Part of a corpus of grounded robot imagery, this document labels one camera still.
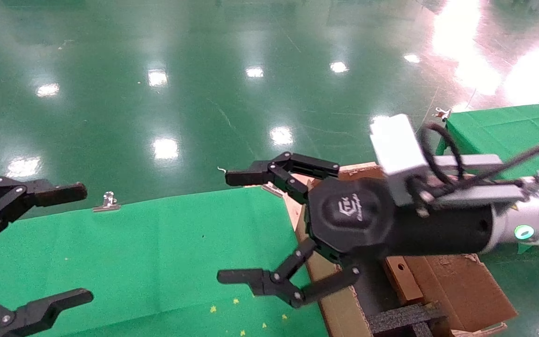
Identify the large open cardboard carton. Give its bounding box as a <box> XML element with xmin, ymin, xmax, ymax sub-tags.
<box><xmin>293</xmin><ymin>161</ymin><xmax>518</xmax><ymax>337</ymax></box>

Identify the green cloth side table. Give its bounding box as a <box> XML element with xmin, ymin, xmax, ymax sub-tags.
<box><xmin>436</xmin><ymin>101</ymin><xmax>539</xmax><ymax>181</ymax></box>

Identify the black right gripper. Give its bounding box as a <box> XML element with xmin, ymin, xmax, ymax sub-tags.
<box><xmin>217</xmin><ymin>151</ymin><xmax>494</xmax><ymax>309</ymax></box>

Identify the large green table cloth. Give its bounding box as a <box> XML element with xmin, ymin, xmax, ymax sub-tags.
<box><xmin>0</xmin><ymin>186</ymin><xmax>328</xmax><ymax>337</ymax></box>

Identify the white grey right wrist camera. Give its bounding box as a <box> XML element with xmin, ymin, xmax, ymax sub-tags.
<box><xmin>370</xmin><ymin>114</ymin><xmax>539</xmax><ymax>209</ymax></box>

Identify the black foam insert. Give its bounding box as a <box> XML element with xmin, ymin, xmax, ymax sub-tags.
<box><xmin>368</xmin><ymin>302</ymin><xmax>448</xmax><ymax>337</ymax></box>

